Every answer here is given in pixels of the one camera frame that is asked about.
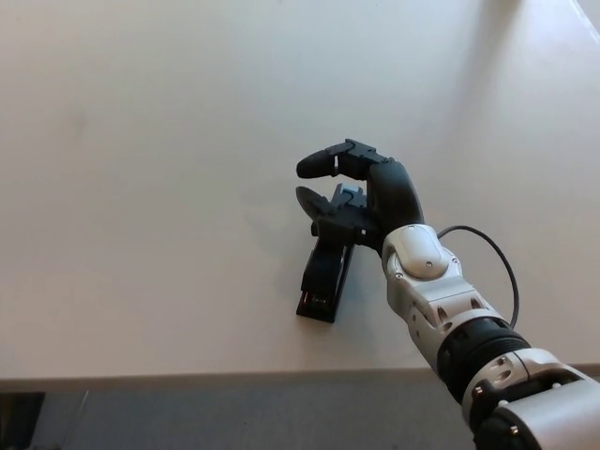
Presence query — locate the black stapler with glossy top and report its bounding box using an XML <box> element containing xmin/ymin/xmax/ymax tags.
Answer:
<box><xmin>295</xmin><ymin>183</ymin><xmax>365</xmax><ymax>325</ymax></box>

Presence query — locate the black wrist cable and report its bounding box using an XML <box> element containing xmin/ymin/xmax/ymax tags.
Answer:
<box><xmin>435</xmin><ymin>225</ymin><xmax>521</xmax><ymax>330</ymax></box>

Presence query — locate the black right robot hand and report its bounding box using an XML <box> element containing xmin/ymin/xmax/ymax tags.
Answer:
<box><xmin>294</xmin><ymin>137</ymin><xmax>427</xmax><ymax>255</ymax></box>

